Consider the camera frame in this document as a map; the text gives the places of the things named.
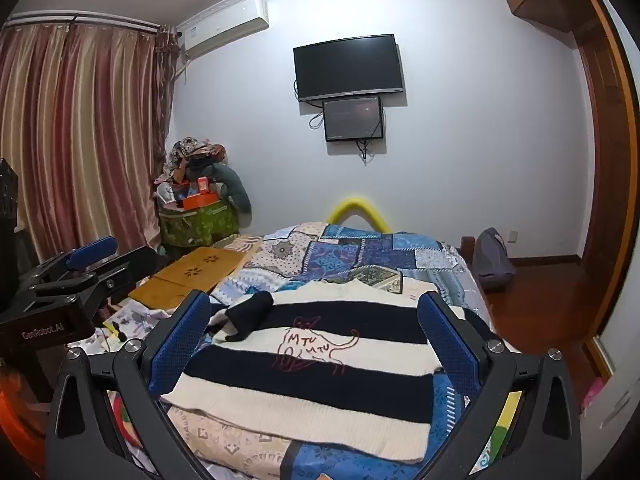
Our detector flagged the grey plush toy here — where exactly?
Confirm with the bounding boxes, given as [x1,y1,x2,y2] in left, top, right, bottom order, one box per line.
[207,162,254,229]

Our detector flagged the grey backpack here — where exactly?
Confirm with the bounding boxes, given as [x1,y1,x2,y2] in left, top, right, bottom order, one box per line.
[472,227,517,291]

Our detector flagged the orange box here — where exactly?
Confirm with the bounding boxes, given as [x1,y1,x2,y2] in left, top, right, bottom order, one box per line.
[182,192,222,211]

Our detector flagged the blue patchwork quilt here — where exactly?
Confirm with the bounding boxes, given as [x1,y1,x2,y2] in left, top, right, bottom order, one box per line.
[65,221,531,480]

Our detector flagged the brown wooden door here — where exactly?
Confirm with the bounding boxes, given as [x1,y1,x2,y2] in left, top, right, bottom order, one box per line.
[564,0,640,346]

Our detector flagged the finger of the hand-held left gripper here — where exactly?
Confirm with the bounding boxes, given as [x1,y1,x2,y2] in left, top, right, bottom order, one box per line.
[20,237,119,284]
[31,246,159,307]

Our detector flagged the white air conditioner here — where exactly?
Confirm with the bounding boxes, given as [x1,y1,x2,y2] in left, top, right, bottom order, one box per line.
[176,0,271,61]

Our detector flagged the navy and cream striped sweater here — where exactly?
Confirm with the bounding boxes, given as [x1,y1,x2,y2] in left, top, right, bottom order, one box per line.
[160,279,493,464]

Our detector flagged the floral cloth bundle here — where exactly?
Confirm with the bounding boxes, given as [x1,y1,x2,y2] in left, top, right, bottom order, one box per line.
[169,136,229,172]

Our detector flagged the white printed sheet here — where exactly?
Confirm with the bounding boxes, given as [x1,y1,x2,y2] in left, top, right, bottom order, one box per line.
[65,298,173,357]

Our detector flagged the large black wall television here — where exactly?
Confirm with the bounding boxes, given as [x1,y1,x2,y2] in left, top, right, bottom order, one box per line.
[293,34,406,103]

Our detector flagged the white curtain rail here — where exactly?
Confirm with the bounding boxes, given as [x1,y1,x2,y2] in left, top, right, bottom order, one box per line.
[0,9,177,30]

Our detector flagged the small black wall monitor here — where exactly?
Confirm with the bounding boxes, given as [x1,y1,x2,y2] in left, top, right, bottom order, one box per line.
[322,96,385,143]

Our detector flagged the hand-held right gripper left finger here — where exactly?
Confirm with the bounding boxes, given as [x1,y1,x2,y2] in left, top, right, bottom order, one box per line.
[44,290,216,480]

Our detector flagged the person's orange clothing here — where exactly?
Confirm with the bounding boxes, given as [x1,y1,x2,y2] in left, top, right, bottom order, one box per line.
[0,360,48,477]

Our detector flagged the brown board with flower cutouts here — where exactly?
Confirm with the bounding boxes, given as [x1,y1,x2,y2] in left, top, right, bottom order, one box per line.
[127,246,252,309]

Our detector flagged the pink striped curtain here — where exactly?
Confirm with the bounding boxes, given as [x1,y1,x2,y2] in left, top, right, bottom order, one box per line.
[0,22,182,263]

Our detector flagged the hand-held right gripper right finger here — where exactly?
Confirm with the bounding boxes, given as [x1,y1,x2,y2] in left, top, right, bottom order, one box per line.
[417,290,586,480]

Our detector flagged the yellow green cloth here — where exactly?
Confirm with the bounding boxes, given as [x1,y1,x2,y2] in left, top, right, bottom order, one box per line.
[479,389,524,477]

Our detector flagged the yellow strap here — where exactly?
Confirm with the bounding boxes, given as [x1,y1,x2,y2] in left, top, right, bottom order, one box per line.
[102,319,127,347]

